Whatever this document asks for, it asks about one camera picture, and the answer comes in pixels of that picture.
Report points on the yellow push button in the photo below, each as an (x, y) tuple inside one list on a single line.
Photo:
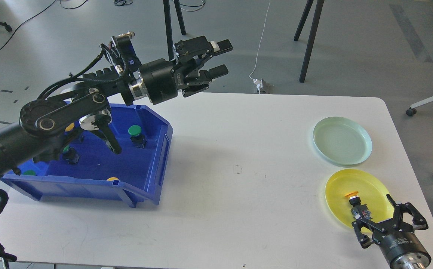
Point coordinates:
[(358, 209)]

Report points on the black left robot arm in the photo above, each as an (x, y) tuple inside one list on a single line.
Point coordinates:
[(47, 125)]

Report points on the light green plate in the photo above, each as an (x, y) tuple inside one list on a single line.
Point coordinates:
[(342, 141)]

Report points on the right black tripod legs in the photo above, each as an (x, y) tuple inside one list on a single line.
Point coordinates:
[(312, 35)]

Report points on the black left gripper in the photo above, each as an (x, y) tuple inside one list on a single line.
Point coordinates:
[(156, 81)]

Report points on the yellow plate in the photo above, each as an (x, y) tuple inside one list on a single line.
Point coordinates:
[(349, 182)]

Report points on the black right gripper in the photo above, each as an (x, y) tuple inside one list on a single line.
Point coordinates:
[(401, 246)]

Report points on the green button bottom left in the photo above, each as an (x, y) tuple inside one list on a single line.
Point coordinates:
[(30, 173)]

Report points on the blue plastic bin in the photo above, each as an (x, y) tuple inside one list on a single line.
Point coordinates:
[(140, 170)]

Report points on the green push button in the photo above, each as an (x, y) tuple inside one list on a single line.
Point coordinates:
[(70, 155), (137, 137)]

